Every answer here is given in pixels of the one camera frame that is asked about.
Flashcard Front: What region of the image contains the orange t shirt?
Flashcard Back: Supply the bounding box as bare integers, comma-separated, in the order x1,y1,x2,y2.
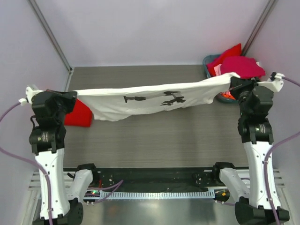
221,91,235,100

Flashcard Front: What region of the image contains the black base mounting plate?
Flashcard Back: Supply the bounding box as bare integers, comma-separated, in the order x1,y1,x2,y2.
90,166,224,193

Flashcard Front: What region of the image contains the pink t shirt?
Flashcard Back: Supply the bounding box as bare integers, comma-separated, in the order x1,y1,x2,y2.
213,64,222,76

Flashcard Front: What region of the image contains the left aluminium corner post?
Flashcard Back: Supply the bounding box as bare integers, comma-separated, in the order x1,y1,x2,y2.
27,0,73,73

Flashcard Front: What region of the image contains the aluminium corner post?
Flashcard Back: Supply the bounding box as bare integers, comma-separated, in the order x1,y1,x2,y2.
241,0,278,56
27,0,73,73

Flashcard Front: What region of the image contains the grey-blue laundry basket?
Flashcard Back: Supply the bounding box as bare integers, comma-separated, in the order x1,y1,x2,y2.
202,54,238,104

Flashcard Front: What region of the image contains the red t shirt in basket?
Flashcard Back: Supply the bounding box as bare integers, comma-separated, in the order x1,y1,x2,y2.
207,43,242,76

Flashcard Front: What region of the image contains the white printed t shirt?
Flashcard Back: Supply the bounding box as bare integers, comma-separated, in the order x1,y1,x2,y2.
77,73,239,121

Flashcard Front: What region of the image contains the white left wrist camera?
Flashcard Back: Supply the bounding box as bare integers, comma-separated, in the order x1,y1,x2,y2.
18,84,43,105

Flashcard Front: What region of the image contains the aluminium frame rail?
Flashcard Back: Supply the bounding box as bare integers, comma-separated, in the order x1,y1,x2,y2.
28,169,286,191

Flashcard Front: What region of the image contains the slotted white cable duct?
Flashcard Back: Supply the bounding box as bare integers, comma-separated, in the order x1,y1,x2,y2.
107,189,215,200

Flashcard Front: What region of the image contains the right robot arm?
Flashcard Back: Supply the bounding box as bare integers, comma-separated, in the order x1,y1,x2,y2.
211,72,290,225

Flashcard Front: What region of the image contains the folded red t shirt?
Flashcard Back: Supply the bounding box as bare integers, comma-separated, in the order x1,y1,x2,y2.
64,99,93,128

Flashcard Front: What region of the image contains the right aluminium corner post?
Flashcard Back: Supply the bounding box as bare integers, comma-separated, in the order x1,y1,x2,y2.
241,0,278,56

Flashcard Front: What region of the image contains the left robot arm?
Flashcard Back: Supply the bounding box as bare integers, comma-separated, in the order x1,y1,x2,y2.
27,90,99,225

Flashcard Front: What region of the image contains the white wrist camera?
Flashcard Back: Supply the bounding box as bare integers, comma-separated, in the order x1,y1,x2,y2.
18,84,43,105
258,72,285,92

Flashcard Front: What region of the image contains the magenta t shirt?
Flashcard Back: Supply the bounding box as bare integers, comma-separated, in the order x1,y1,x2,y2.
220,56,266,79

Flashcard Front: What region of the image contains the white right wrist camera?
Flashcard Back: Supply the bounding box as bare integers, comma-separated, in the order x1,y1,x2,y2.
258,72,285,92

